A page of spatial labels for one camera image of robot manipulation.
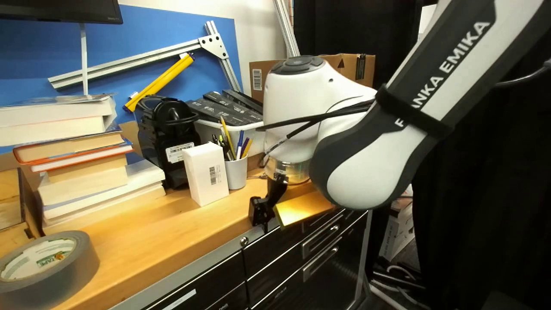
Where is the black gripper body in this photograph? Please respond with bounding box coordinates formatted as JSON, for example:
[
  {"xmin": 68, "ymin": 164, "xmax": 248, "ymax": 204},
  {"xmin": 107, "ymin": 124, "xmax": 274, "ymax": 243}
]
[{"xmin": 264, "ymin": 173, "xmax": 290, "ymax": 207}]

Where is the grey metal drawer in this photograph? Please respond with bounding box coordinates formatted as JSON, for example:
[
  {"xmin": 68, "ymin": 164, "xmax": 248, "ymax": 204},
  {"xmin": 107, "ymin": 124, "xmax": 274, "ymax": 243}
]
[{"xmin": 245, "ymin": 207, "xmax": 353, "ymax": 279}]

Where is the black drawer cabinet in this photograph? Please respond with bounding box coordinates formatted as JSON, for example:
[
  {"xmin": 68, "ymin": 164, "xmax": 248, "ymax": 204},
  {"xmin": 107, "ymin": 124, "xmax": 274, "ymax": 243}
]
[{"xmin": 114, "ymin": 207, "xmax": 372, "ymax": 310}]

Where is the white pen cup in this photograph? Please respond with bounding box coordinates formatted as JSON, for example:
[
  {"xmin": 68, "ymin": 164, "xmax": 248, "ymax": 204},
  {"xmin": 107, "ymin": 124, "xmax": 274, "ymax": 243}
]
[{"xmin": 224, "ymin": 155, "xmax": 250, "ymax": 193}]

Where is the white cup with pens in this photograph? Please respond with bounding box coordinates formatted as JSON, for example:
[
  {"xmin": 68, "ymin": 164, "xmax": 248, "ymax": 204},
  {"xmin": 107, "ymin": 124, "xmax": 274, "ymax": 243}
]
[{"xmin": 193, "ymin": 117, "xmax": 267, "ymax": 159}]

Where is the blue pen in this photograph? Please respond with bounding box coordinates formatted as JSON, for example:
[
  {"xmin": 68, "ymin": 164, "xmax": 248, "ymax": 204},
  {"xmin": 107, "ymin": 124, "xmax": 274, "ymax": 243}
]
[{"xmin": 235, "ymin": 130, "xmax": 248, "ymax": 162}]

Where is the white cardboard box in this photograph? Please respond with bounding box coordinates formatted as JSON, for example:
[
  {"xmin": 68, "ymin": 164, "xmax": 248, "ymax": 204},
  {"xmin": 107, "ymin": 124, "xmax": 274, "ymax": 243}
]
[{"xmin": 181, "ymin": 142, "xmax": 231, "ymax": 209}]

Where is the yellow pencil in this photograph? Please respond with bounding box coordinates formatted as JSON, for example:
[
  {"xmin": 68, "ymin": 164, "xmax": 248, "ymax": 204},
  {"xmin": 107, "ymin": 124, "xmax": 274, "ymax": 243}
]
[{"xmin": 219, "ymin": 116, "xmax": 238, "ymax": 162}]

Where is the black flat case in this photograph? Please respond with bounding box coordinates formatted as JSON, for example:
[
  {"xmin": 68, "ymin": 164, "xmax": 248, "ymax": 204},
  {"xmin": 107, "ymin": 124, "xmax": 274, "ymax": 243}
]
[
  {"xmin": 186, "ymin": 99, "xmax": 242, "ymax": 128},
  {"xmin": 223, "ymin": 88, "xmax": 266, "ymax": 117},
  {"xmin": 204, "ymin": 92, "xmax": 255, "ymax": 121}
]

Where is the grey metal leg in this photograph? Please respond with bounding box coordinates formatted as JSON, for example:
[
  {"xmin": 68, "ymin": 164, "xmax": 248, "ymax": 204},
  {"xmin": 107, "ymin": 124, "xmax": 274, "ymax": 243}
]
[{"xmin": 352, "ymin": 209, "xmax": 376, "ymax": 310}]

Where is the stack of books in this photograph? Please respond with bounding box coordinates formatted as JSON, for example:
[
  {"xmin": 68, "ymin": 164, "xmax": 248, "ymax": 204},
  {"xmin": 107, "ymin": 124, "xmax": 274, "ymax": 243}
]
[{"xmin": 40, "ymin": 157, "xmax": 169, "ymax": 224}]

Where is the short aluminium extrusion bar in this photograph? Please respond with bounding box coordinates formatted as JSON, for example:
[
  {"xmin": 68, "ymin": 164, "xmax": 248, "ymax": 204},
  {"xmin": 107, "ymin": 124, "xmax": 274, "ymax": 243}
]
[{"xmin": 204, "ymin": 19, "xmax": 245, "ymax": 93}]

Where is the brown cardboard box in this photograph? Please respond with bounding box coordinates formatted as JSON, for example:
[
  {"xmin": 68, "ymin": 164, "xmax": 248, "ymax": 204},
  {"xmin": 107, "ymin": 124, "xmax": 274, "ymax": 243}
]
[{"xmin": 248, "ymin": 52, "xmax": 378, "ymax": 105}]

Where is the yellow spirit level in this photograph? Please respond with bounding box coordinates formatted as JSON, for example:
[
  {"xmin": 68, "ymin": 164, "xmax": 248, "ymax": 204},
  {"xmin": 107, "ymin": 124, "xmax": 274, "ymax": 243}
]
[{"xmin": 124, "ymin": 52, "xmax": 197, "ymax": 114}]

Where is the leaning aluminium profile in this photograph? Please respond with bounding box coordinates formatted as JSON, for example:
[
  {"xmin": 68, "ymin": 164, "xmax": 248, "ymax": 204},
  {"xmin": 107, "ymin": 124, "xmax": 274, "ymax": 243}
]
[{"xmin": 274, "ymin": 0, "xmax": 302, "ymax": 59}]

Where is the tan paperback book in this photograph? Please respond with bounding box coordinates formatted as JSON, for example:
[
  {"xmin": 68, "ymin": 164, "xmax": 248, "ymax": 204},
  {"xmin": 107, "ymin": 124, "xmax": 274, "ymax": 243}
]
[{"xmin": 37, "ymin": 154, "xmax": 131, "ymax": 188}]

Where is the black curtain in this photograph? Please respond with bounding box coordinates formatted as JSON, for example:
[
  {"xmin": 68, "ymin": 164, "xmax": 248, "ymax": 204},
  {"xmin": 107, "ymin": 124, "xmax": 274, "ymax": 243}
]
[{"xmin": 291, "ymin": 0, "xmax": 551, "ymax": 310}]

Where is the cream paperback book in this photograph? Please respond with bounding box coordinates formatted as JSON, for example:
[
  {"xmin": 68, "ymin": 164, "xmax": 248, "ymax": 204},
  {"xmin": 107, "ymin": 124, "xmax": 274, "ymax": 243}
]
[{"xmin": 37, "ymin": 169, "xmax": 131, "ymax": 207}]

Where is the red cover book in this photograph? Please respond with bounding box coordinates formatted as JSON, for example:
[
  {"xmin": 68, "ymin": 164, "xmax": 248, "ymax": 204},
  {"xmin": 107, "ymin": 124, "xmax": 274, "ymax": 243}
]
[{"xmin": 28, "ymin": 143, "xmax": 136, "ymax": 176}]

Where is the brown cover book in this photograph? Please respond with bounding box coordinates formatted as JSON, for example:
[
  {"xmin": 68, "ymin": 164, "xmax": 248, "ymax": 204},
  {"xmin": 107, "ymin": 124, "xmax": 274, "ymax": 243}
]
[{"xmin": 14, "ymin": 130, "xmax": 128, "ymax": 166}]

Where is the long aluminium extrusion bar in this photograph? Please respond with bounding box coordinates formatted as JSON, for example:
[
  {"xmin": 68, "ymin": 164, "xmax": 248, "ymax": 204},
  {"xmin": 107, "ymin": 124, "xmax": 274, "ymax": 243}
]
[{"xmin": 47, "ymin": 33, "xmax": 224, "ymax": 92}]

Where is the grey cover thick book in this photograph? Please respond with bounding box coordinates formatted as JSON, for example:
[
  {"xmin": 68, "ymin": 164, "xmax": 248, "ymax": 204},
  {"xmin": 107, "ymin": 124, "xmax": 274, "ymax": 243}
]
[{"xmin": 0, "ymin": 93, "xmax": 119, "ymax": 133}]

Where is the cream thick book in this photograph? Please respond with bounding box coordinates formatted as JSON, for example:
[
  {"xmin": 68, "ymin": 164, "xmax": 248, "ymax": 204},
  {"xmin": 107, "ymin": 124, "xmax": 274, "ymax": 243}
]
[{"xmin": 0, "ymin": 114, "xmax": 112, "ymax": 148}]

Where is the grey monitor stand pole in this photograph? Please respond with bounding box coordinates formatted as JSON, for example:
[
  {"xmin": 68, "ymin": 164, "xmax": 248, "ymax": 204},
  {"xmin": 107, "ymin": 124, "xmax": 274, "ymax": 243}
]
[{"xmin": 78, "ymin": 23, "xmax": 92, "ymax": 99}]

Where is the brown wooden box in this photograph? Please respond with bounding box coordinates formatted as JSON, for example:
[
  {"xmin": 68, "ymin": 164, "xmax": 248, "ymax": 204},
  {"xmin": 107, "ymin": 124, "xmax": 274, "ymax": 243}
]
[{"xmin": 0, "ymin": 152, "xmax": 45, "ymax": 240}]

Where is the blue pin board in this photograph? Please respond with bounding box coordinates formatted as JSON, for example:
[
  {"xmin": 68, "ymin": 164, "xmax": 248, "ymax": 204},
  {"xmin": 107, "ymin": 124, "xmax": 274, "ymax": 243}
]
[{"xmin": 0, "ymin": 4, "xmax": 243, "ymax": 157}]

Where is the black monitor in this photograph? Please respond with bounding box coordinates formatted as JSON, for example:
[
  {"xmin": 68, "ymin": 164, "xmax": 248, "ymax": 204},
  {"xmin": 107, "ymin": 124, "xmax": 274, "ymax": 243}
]
[{"xmin": 0, "ymin": 0, "xmax": 124, "ymax": 26}]

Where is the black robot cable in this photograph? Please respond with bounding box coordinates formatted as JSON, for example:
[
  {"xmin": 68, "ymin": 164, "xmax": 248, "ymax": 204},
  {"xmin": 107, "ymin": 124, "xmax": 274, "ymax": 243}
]
[{"xmin": 257, "ymin": 97, "xmax": 378, "ymax": 169}]

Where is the grey duct tape roll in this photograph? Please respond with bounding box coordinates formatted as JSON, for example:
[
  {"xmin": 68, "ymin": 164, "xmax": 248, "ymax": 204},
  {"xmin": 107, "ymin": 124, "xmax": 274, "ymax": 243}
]
[{"xmin": 0, "ymin": 229, "xmax": 102, "ymax": 310}]

